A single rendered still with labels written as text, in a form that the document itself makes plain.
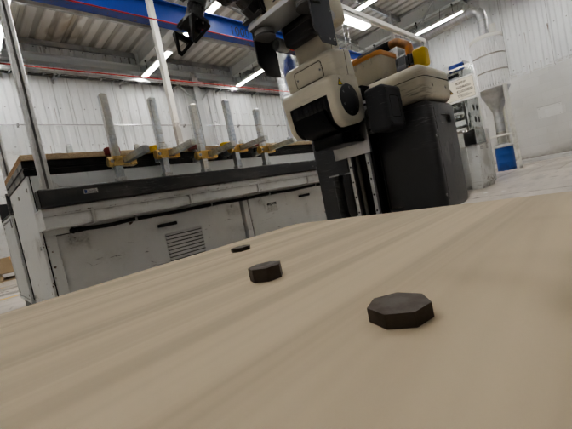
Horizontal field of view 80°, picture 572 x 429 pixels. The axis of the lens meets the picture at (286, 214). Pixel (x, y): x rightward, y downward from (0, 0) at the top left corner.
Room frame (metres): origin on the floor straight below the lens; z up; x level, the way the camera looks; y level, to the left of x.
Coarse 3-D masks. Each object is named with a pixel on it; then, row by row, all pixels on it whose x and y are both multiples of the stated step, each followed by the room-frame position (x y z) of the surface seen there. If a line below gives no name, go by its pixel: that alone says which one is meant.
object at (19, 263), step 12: (0, 204) 2.66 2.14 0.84; (0, 216) 2.65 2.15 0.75; (12, 216) 2.24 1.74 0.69; (12, 228) 2.30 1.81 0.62; (12, 240) 2.41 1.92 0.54; (12, 252) 2.54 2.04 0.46; (12, 264) 2.65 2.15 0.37; (24, 264) 2.24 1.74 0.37; (24, 276) 2.30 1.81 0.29; (24, 288) 2.41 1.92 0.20
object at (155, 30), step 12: (348, 12) 4.18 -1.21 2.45; (360, 12) 4.24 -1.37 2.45; (156, 24) 3.07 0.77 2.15; (372, 24) 4.54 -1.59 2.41; (384, 24) 4.64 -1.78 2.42; (156, 36) 3.05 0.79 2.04; (408, 36) 5.28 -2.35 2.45; (156, 48) 3.07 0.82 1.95; (168, 72) 3.08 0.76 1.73; (168, 84) 3.06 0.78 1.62; (168, 96) 3.06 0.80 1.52; (180, 132) 3.08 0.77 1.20
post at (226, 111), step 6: (222, 102) 2.26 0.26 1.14; (228, 102) 2.27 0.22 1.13; (222, 108) 2.27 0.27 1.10; (228, 108) 2.26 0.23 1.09; (228, 114) 2.25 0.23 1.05; (228, 120) 2.25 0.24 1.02; (228, 126) 2.25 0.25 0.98; (228, 132) 2.26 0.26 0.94; (234, 132) 2.27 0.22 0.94; (234, 138) 2.26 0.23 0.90; (234, 156) 2.26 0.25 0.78; (234, 162) 2.26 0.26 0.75; (240, 162) 2.26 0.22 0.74
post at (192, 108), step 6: (192, 108) 2.08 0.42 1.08; (192, 114) 2.07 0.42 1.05; (192, 120) 2.08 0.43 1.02; (198, 120) 2.09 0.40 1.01; (192, 126) 2.09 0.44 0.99; (198, 126) 2.09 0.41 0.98; (198, 132) 2.08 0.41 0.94; (198, 138) 2.07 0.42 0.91; (198, 144) 2.08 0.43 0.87; (198, 150) 2.09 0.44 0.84; (204, 150) 2.09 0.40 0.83; (204, 162) 2.08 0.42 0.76; (204, 168) 2.07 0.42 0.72
